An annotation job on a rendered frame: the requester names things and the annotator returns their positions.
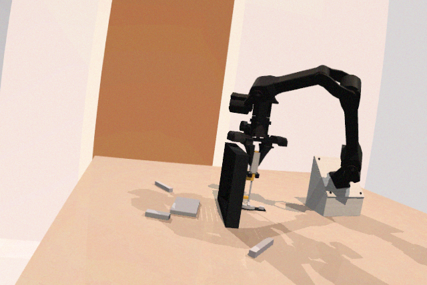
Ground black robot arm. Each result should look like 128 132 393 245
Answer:
229 65 363 189

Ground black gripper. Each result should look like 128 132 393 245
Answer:
227 115 288 166

